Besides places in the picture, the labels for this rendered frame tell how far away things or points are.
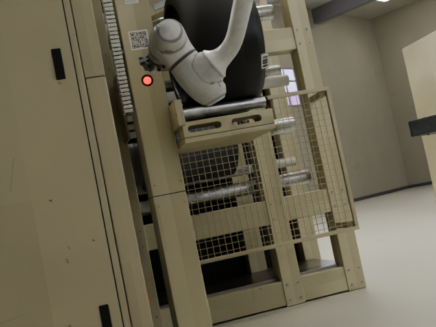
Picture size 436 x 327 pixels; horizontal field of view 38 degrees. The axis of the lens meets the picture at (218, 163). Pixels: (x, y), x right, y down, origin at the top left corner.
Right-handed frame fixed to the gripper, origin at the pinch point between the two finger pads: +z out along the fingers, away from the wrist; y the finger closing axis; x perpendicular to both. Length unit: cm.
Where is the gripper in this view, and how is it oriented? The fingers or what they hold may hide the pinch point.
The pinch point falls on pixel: (153, 69)
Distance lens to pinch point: 223.5
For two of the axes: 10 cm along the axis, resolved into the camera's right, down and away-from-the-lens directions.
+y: -9.5, 1.7, -2.4
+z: -2.2, 1.2, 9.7
